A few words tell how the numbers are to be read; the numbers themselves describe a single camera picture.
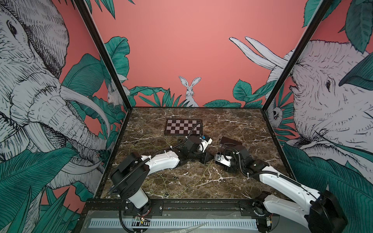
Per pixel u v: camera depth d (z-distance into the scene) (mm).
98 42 818
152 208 733
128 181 436
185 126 1072
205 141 761
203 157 726
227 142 1020
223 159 717
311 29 763
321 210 395
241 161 625
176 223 701
